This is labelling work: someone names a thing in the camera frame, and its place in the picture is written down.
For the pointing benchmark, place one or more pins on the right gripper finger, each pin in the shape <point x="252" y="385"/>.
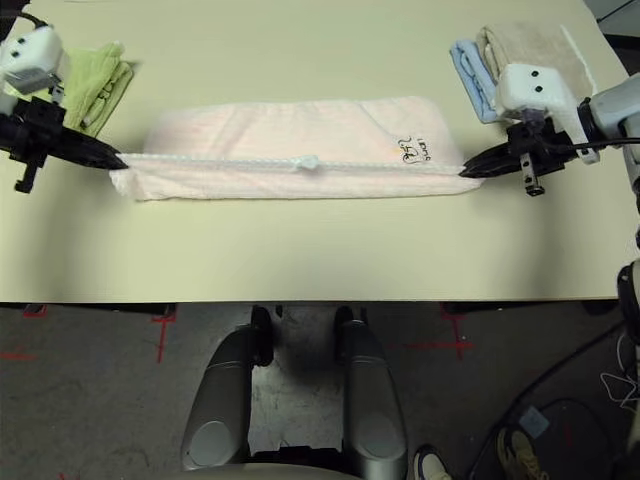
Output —
<point x="500" y="155"/>
<point x="500" y="170"/>

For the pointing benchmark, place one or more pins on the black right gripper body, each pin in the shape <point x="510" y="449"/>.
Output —
<point x="540" y="150"/>

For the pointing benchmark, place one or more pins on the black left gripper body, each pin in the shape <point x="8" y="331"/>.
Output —
<point x="37" y="127"/>

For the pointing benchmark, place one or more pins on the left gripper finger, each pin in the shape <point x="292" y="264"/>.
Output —
<point x="80" y="157"/>
<point x="85" y="145"/>

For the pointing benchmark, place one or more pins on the pink terry towel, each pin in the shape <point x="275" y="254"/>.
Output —
<point x="300" y="135"/>

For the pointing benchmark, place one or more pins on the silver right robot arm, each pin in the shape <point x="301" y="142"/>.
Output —
<point x="615" y="107"/>

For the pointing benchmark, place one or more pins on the green folded towel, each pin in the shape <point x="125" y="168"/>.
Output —
<point x="90" y="75"/>

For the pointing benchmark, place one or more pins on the light blue folded towel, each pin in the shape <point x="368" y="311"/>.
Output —
<point x="470" y="75"/>

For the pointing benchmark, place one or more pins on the beige folded towel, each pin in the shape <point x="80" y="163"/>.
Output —
<point x="540" y="45"/>

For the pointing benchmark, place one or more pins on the red floor tape cross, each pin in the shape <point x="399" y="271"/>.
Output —
<point x="161" y="340"/>

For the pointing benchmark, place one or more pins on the blue square floor device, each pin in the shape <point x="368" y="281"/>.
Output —
<point x="534" y="421"/>

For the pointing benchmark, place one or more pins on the pale yellow sneaker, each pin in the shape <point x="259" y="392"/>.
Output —
<point x="520" y="455"/>

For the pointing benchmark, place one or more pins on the white navy shoe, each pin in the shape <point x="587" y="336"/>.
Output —
<point x="430" y="465"/>

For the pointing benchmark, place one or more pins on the grey robot waist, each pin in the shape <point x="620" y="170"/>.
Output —
<point x="275" y="470"/>

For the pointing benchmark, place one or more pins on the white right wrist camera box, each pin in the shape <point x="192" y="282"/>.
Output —
<point x="530" y="90"/>

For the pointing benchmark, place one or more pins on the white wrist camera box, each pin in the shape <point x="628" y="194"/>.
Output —
<point x="35" y="55"/>
<point x="530" y="90"/>

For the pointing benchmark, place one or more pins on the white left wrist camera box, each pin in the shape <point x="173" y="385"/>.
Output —
<point x="35" y="55"/>

